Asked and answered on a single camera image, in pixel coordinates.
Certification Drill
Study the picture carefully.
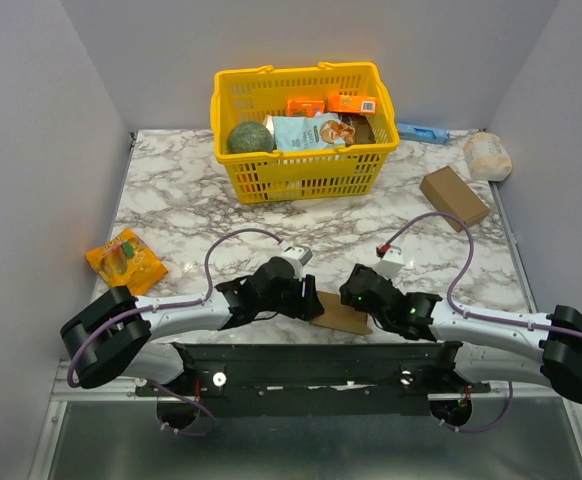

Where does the orange snack box left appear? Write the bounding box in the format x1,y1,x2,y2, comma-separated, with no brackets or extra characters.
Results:
286,98,325,118

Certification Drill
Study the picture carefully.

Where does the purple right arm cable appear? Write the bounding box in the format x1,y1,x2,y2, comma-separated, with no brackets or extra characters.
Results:
383,212,582,347

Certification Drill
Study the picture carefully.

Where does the blue tissue packet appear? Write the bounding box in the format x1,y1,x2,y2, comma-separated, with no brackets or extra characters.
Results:
397,123,450,145

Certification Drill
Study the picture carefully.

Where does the orange gummy candy bag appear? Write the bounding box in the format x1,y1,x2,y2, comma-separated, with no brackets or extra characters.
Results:
85,228,168,296

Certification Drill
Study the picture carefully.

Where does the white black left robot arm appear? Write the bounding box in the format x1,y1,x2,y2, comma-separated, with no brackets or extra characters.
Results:
60,256,325,395

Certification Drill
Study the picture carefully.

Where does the beige wrapped bread bag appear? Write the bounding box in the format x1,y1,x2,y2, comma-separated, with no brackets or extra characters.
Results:
463,132,512,182

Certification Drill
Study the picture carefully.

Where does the brown cardboard box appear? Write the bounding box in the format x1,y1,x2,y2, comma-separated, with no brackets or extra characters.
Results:
310,291,372,335
420,166,490,227

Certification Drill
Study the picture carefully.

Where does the orange snack box right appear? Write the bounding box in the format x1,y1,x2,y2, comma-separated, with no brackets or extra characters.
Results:
326,93,377,114

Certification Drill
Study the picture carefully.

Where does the green round melon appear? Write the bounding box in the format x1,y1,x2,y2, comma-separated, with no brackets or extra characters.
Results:
227,121,275,154

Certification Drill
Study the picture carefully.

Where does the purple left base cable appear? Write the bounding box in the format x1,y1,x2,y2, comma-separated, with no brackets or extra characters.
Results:
145,379,217,439

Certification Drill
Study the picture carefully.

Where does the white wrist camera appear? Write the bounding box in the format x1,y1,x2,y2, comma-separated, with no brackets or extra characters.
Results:
372,244,405,280
280,240,313,279

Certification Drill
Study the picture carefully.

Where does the orange snack box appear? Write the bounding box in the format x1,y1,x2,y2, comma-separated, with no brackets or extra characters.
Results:
326,93,377,114
286,98,325,118

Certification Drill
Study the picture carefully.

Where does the folded brown cardboard box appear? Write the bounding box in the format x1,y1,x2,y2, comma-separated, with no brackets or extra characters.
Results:
420,166,490,227

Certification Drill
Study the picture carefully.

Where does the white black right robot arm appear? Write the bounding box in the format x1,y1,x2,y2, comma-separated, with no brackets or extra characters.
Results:
340,264,582,404

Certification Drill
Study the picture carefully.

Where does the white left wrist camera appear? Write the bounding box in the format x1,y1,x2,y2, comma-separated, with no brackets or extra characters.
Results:
280,240,313,279

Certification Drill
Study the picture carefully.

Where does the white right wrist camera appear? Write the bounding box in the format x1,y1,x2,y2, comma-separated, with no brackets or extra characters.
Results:
372,244,405,280

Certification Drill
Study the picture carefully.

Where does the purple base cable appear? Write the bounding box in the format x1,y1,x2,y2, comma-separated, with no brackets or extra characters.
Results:
145,379,217,439
438,382,515,434

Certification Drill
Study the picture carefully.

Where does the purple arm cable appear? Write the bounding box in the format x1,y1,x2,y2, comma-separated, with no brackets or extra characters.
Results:
383,212,582,347
66,228,287,389

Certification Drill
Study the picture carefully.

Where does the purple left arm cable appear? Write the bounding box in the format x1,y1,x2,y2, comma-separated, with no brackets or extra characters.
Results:
66,228,287,389

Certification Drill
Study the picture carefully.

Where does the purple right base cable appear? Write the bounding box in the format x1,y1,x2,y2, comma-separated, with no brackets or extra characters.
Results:
438,382,515,434

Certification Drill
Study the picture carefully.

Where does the yellow plastic shopping basket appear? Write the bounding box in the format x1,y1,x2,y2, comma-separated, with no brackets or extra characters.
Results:
210,62,399,204

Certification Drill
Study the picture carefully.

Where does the light blue snack bag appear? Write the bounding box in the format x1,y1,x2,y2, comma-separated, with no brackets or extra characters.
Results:
272,113,351,152

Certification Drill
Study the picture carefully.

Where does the dark brown snack packet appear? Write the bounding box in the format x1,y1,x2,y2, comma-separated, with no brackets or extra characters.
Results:
340,114,376,146

